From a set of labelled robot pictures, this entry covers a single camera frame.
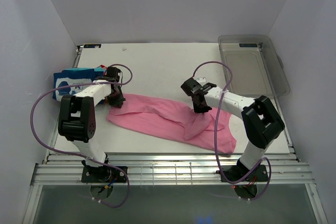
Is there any pink t shirt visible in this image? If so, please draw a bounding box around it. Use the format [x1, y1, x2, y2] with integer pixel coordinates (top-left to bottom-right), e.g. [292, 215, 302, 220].
[107, 94, 236, 154]

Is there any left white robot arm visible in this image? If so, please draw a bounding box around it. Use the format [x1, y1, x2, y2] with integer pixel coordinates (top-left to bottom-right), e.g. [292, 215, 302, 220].
[58, 66, 125, 182]

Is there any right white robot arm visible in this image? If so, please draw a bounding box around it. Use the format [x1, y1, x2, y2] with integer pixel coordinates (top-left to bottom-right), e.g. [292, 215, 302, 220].
[181, 78, 285, 181]

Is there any folded blue printed t shirt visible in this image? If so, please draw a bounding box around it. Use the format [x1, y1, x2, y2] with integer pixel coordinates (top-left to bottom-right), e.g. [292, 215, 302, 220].
[52, 67, 104, 101]

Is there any clear plastic bin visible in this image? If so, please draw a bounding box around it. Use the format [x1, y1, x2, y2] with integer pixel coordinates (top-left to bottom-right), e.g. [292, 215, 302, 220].
[218, 35, 290, 98]

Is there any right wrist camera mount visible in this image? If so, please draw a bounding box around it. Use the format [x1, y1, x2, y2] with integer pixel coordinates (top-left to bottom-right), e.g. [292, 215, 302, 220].
[195, 77, 207, 83]

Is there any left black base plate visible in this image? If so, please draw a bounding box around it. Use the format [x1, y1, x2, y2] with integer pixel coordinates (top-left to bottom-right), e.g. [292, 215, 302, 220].
[81, 166, 127, 184]

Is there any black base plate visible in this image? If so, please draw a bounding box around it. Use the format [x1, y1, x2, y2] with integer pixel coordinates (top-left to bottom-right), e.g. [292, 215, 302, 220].
[81, 166, 127, 184]
[222, 165, 268, 182]

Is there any aluminium rail frame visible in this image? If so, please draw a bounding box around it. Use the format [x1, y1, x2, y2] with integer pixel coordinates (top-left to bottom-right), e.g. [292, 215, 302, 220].
[31, 153, 315, 186]

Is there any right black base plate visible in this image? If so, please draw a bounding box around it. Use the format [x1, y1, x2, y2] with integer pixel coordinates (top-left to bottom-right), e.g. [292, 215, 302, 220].
[222, 165, 268, 182]

